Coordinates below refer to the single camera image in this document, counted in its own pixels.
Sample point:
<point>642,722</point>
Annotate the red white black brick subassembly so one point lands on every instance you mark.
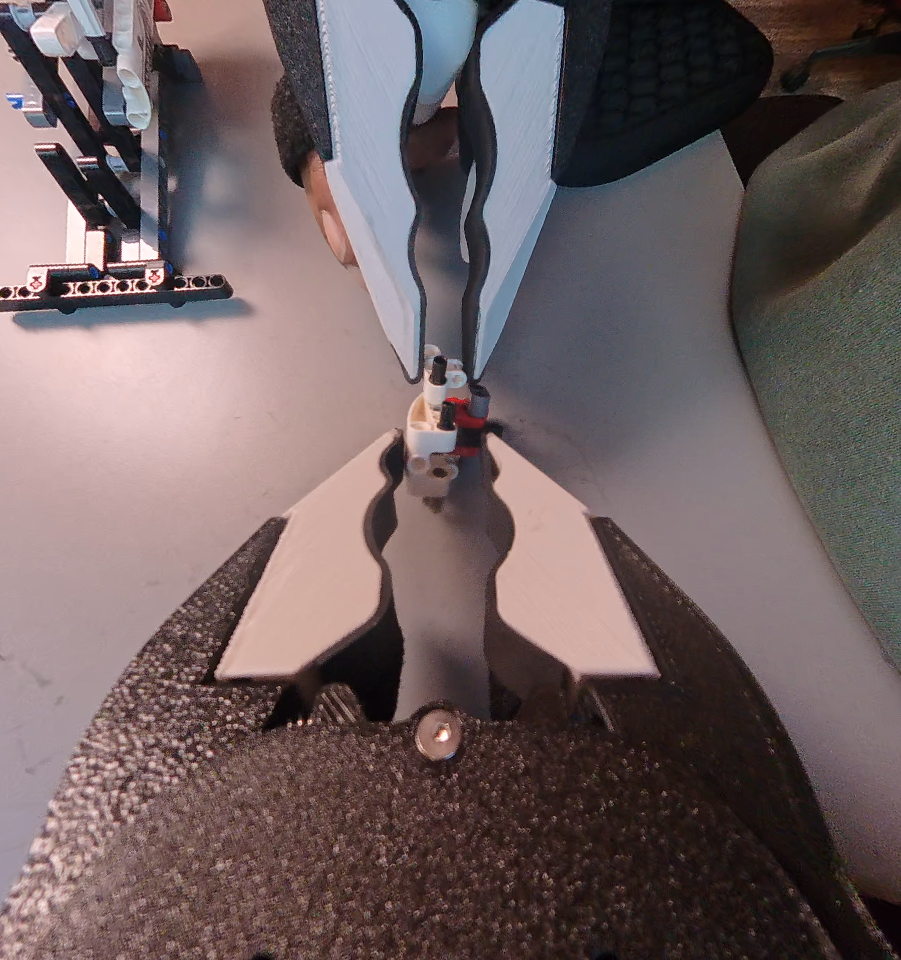
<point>439,428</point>

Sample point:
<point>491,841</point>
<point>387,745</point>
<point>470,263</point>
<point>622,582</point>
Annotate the grey desk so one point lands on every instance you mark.
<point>136,450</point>

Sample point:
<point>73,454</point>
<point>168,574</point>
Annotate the partly built toy brick vehicle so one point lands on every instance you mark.
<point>98,165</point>

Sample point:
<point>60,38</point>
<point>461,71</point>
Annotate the black mesh office chair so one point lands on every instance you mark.
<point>676,75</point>

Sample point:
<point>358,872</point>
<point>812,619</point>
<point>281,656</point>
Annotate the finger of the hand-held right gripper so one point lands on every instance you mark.
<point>514,165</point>
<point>368,165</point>

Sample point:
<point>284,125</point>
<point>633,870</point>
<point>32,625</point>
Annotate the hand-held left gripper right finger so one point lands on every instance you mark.
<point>571,593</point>

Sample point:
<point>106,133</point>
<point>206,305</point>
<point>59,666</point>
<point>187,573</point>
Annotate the person's right hand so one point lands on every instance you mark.
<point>323,195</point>

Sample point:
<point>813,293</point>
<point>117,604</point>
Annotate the person's green sweater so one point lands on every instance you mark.
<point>848,375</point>

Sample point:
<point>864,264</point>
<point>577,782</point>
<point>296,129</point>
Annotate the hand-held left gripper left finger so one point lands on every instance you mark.
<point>308,593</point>

